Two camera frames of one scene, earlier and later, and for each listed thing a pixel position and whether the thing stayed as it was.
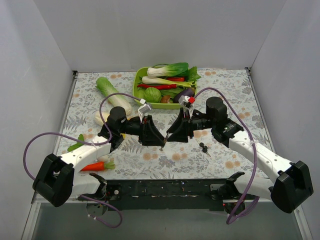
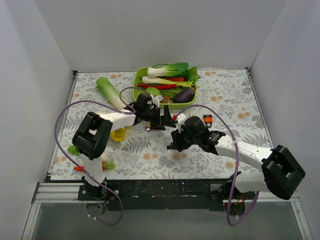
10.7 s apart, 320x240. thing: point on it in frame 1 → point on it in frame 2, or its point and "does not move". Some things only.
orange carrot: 99,166 does not move
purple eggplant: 189,92 does not move
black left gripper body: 144,130 → 160,117
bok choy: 168,70 does not move
